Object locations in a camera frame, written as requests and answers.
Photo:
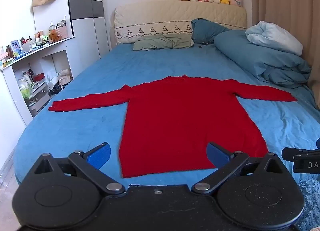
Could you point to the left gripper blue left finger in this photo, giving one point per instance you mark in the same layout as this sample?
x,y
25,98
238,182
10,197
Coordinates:
x,y
88,164

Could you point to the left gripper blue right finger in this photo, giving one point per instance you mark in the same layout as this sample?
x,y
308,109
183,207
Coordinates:
x,y
227,163

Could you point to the red long-sleeve sweater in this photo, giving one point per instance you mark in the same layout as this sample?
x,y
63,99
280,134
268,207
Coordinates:
x,y
169,122

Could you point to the blue bed sheet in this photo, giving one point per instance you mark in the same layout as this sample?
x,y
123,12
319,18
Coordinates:
x,y
282,124

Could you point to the fluffy blue rug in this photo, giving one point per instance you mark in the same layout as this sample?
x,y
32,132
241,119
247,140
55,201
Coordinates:
x,y
310,216

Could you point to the teal rolled duvet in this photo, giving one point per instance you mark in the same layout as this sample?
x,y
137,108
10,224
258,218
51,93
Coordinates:
x,y
266,64

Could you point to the white shelf desk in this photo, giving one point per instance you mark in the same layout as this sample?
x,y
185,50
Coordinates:
x,y
49,60

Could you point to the orange teddy bear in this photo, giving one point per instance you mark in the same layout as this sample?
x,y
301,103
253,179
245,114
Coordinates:
x,y
54,35

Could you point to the dark teal pillow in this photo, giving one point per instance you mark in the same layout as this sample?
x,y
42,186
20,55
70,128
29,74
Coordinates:
x,y
205,31

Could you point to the light blue blanket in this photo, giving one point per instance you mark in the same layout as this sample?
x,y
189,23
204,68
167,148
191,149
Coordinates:
x,y
271,35

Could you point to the green pillow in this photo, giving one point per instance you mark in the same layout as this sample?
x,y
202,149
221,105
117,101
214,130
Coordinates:
x,y
162,41

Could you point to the beige quilted headboard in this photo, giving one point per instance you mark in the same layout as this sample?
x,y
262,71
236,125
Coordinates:
x,y
133,21

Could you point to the white wardrobe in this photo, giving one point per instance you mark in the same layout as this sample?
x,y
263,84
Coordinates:
x,y
89,28

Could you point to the beige curtain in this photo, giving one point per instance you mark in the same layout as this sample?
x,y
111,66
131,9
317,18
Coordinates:
x,y
301,19

